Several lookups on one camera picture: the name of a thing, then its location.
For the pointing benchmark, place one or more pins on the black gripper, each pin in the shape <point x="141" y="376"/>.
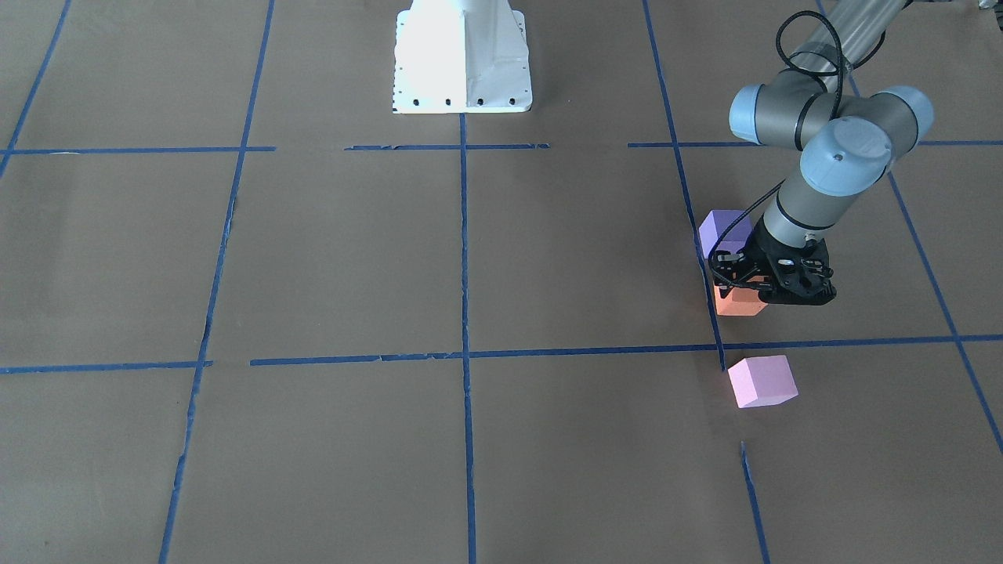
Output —
<point x="757" y="258"/>

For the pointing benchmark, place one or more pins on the orange foam block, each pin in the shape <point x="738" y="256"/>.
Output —
<point x="738" y="302"/>

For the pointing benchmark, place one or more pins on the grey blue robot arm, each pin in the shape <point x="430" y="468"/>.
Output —
<point x="846" y="144"/>

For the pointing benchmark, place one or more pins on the purple foam block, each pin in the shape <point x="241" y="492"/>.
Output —
<point x="715" y="224"/>

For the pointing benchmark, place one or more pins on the pink foam block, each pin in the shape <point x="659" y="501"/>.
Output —
<point x="762" y="381"/>

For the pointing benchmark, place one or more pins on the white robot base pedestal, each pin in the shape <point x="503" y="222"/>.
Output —
<point x="461" y="57"/>

